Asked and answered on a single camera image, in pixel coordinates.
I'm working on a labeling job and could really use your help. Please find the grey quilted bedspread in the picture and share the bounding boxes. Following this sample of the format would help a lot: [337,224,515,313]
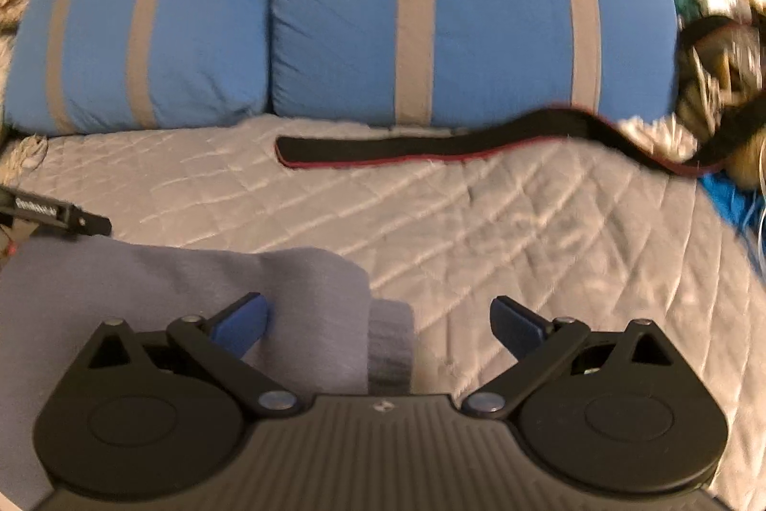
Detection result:
[14,115,765,510]

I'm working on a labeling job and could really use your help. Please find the black strap with red edge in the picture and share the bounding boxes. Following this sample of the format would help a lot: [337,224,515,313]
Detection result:
[274,103,729,178]

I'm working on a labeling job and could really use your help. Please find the blue grey-striped pillow left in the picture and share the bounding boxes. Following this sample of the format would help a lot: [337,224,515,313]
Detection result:
[4,0,270,136]

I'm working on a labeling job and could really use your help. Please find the blue grey-striped pillow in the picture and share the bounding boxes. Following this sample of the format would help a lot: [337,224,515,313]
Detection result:
[4,0,270,136]
[271,0,676,127]

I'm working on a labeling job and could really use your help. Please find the white crumpled cloth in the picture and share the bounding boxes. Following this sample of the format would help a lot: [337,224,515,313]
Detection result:
[618,114,698,162]

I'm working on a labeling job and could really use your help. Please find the grey-blue fleece sweatpants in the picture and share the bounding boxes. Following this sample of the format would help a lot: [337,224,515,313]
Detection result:
[1,236,414,510]

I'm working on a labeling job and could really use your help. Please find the blue grey-striped pillow right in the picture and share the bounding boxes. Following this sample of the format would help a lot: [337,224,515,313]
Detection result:
[271,0,676,127]

